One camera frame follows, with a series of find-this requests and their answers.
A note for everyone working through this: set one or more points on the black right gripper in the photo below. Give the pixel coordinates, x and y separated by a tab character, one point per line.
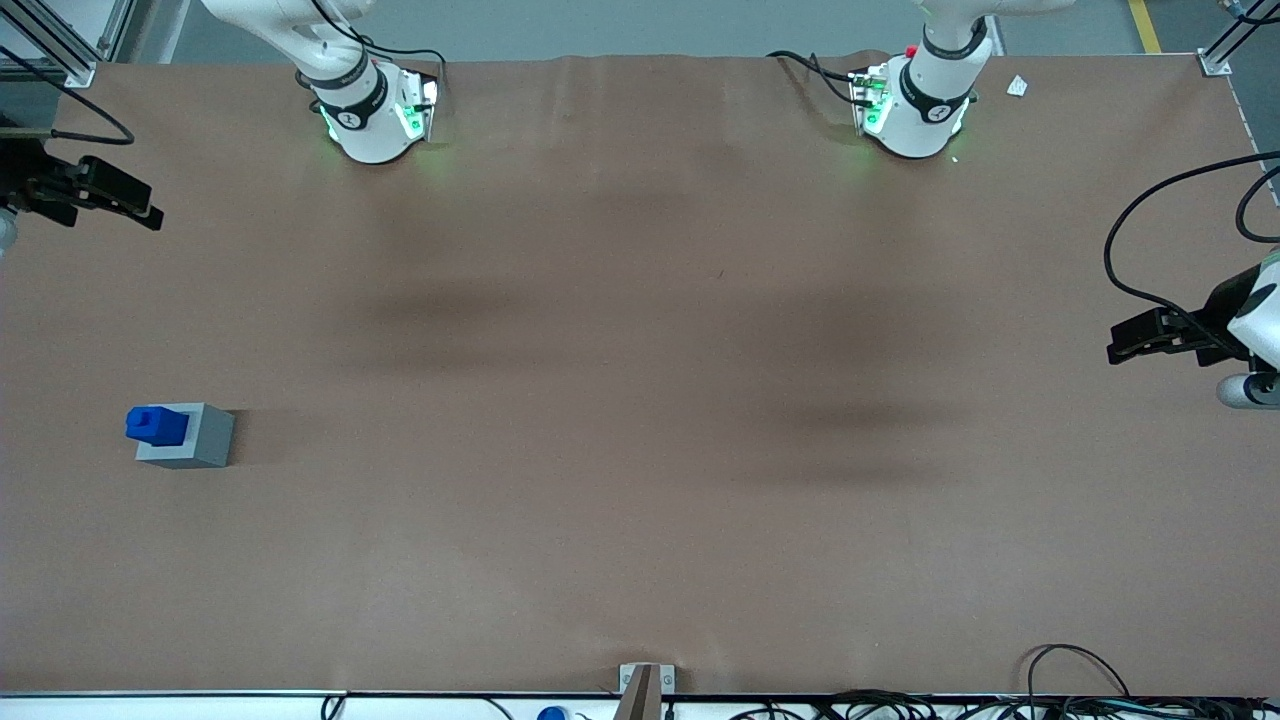
22	178

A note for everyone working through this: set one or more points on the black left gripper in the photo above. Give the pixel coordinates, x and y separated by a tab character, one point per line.
1217	312

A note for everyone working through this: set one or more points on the blue plastic part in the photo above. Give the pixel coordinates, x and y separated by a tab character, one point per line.
160	425

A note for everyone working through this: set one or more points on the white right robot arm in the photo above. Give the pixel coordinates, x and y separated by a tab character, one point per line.
372	125

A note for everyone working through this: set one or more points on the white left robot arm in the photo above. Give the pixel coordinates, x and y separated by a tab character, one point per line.
925	115

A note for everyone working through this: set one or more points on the gray square base block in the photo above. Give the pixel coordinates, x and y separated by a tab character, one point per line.
208	440

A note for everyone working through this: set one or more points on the white paper scrap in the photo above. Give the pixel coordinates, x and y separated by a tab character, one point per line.
1017	86

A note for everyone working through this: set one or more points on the brown table mat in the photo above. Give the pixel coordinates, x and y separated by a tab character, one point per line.
640	450

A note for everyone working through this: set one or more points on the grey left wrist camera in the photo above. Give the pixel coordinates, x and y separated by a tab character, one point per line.
1245	390

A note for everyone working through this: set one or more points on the aluminium frame post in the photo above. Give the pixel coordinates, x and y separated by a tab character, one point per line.
1222	50
70	55

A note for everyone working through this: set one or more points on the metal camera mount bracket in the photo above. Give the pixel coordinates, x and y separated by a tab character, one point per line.
645	685

